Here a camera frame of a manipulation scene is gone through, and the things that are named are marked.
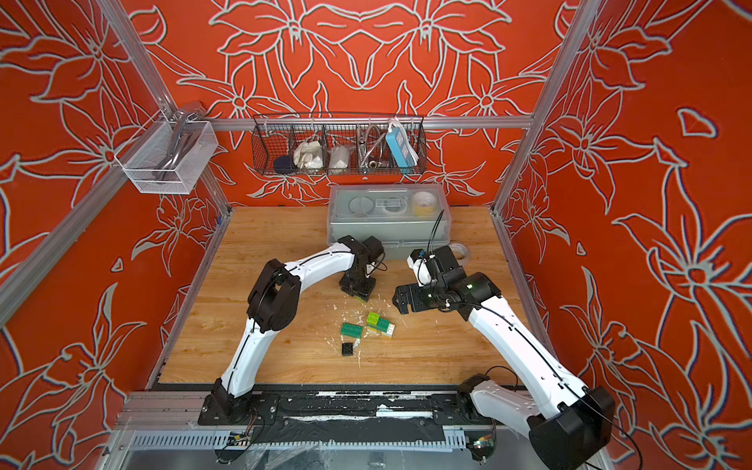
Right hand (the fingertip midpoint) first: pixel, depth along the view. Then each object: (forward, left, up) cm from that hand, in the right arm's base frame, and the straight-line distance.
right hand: (402, 297), depth 74 cm
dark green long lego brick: (-2, +5, -13) cm, 14 cm away
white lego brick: (-4, +3, -15) cm, 15 cm away
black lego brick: (-8, +15, -16) cm, 23 cm away
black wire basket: (+52, +21, +13) cm, 57 cm away
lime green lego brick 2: (-1, +8, -10) cm, 13 cm away
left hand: (+10, +11, -18) cm, 23 cm away
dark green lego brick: (-2, +14, -16) cm, 22 cm away
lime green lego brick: (+6, +12, -12) cm, 18 cm away
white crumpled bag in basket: (+43, +29, +15) cm, 54 cm away
